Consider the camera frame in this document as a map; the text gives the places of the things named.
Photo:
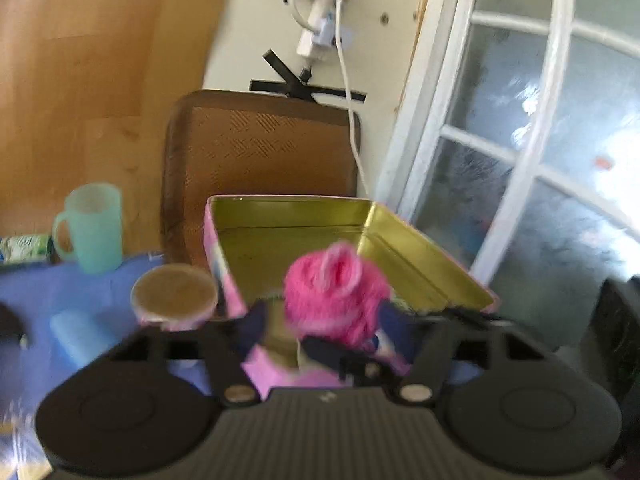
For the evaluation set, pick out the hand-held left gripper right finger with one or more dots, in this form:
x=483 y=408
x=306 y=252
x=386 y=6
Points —
x=395 y=330

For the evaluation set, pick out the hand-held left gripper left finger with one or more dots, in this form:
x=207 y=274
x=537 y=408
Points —
x=252 y=327

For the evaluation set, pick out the pink fluffy plush toy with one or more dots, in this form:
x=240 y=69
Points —
x=330 y=295

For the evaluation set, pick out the pink biscuit tin box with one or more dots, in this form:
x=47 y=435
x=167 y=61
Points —
x=280 y=230

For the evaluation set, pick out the light blue plastic case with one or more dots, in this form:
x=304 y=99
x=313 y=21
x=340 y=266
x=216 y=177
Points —
x=80 y=335

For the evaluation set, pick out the white round paper tub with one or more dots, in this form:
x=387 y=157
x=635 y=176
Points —
x=172 y=292

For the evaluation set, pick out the mint green plastic mug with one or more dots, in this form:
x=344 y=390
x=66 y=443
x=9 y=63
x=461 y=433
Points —
x=95 y=230

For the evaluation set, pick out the dark object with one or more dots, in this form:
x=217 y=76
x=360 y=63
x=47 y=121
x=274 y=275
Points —
x=620 y=335

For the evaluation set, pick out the green toothpaste box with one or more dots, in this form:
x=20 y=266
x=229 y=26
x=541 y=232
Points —
x=25 y=249

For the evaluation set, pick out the white framed glass door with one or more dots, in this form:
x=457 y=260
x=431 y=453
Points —
x=500 y=110

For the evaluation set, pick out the black tape strip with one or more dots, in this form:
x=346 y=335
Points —
x=330 y=94
x=280 y=67

